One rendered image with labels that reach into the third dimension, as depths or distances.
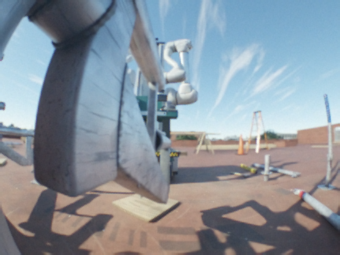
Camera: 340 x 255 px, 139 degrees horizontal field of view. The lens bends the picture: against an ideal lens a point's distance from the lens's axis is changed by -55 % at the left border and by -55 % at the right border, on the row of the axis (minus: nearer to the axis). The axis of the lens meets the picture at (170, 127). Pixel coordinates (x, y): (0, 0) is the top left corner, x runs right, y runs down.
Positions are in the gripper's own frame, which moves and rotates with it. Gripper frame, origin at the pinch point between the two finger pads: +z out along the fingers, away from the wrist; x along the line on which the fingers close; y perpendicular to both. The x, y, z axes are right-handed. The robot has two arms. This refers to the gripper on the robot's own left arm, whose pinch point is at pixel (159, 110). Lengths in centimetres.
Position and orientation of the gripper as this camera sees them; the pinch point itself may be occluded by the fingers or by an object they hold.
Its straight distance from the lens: 119.4
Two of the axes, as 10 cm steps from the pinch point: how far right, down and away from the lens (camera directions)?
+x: 10.0, 0.3, 0.6
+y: 0.6, -1.1, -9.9
